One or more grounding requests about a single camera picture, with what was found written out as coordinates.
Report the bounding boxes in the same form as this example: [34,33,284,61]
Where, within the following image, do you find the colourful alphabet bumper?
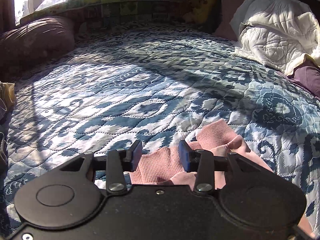
[19,0,189,43]

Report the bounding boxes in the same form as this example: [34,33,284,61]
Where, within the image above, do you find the pink pillow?
[214,0,244,41]

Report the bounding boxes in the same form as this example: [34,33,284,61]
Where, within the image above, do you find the purple round pillow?
[1,16,75,74]

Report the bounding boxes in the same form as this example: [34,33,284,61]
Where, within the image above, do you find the blue patterned quilt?
[1,23,319,237]

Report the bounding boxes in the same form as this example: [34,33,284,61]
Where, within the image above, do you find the pink sweatshirt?
[127,121,314,239]

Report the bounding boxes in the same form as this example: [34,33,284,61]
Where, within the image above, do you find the yellow plush toy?
[182,0,217,24]

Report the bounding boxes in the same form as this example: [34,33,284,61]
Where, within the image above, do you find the white quilted blanket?
[229,0,319,76]

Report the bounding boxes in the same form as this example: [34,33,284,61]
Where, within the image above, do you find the purple sheet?
[281,59,320,99]

